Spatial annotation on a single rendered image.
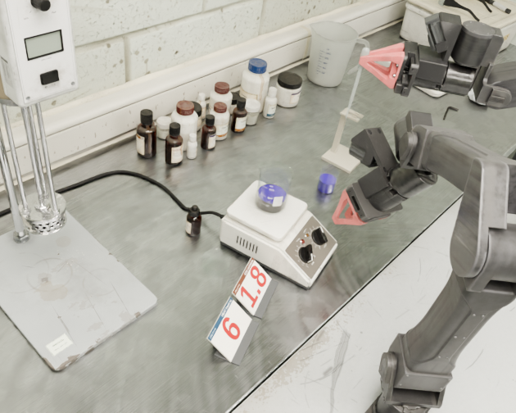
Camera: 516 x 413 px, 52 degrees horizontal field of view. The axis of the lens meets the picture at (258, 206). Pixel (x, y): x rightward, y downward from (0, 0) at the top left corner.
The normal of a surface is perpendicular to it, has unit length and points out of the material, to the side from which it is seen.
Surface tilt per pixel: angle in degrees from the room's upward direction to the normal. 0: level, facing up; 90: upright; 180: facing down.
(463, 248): 90
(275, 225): 0
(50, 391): 0
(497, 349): 0
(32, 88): 90
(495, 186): 40
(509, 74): 26
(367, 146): 78
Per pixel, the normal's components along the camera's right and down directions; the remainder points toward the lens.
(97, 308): 0.14, -0.72
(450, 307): -1.00, -0.05
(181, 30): 0.72, 0.54
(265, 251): -0.50, 0.54
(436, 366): -0.04, 0.72
